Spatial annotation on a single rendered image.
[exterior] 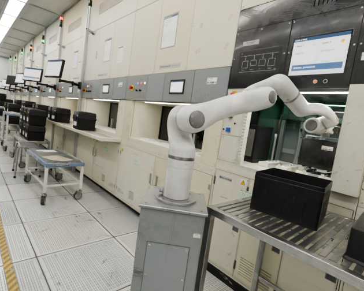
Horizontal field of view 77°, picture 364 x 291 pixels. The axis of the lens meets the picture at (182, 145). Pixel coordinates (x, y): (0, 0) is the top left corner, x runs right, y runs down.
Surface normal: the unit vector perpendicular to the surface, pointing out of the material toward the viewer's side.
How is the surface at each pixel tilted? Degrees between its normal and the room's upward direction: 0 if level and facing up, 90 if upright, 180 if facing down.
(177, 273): 90
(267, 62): 90
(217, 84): 90
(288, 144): 90
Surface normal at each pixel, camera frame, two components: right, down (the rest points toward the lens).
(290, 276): -0.73, -0.04
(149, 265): -0.04, 0.09
